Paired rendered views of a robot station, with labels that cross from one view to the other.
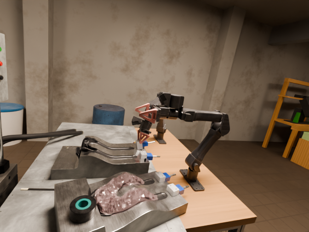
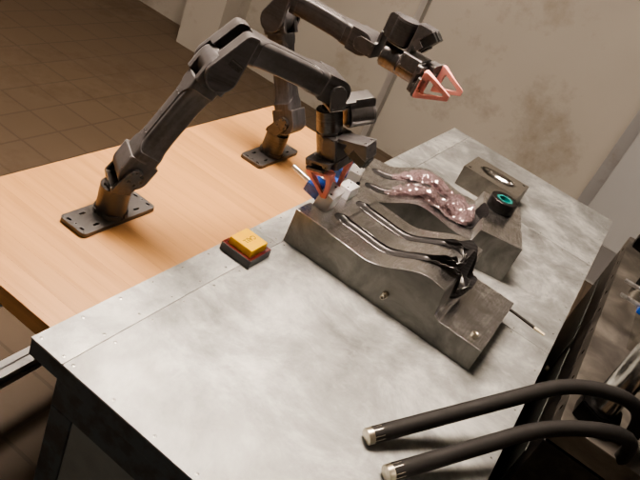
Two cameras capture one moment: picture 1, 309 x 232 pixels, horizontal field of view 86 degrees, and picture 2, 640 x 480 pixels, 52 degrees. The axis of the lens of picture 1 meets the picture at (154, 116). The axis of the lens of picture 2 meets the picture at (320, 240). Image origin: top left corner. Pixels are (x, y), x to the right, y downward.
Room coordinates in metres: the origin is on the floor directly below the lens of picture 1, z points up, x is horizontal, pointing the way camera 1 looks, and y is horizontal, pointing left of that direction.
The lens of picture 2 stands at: (2.07, 0.92, 1.61)
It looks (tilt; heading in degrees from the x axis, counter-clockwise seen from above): 31 degrees down; 218
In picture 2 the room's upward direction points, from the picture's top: 25 degrees clockwise
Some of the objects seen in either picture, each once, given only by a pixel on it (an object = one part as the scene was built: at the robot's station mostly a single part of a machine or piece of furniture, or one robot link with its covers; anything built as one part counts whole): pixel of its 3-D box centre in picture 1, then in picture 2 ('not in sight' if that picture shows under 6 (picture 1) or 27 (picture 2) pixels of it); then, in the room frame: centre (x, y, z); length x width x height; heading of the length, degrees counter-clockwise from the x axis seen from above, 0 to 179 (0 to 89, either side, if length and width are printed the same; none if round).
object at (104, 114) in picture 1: (107, 129); not in sight; (2.60, 0.74, 0.38); 0.51 x 0.51 x 0.76
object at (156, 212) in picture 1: (125, 199); (430, 204); (0.59, 0.07, 0.86); 0.50 x 0.26 x 0.11; 126
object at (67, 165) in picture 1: (104, 154); (407, 259); (0.90, 0.26, 0.87); 0.50 x 0.26 x 0.14; 109
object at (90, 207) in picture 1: (82, 208); (502, 204); (0.44, 0.18, 0.93); 0.08 x 0.08 x 0.04
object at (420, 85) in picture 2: (144, 110); (432, 88); (0.82, 0.05, 1.20); 0.09 x 0.07 x 0.07; 109
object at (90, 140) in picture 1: (107, 148); (412, 237); (0.90, 0.24, 0.92); 0.35 x 0.16 x 0.09; 109
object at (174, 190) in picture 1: (179, 189); not in sight; (0.71, -0.18, 0.86); 0.13 x 0.05 x 0.05; 126
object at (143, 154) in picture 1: (150, 156); (330, 183); (0.93, -0.01, 0.89); 0.13 x 0.05 x 0.05; 109
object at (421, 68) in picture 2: (160, 113); (413, 70); (0.81, -0.03, 1.20); 0.10 x 0.07 x 0.07; 19
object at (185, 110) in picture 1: (203, 121); (321, 30); (0.90, -0.27, 1.17); 0.30 x 0.09 x 0.12; 110
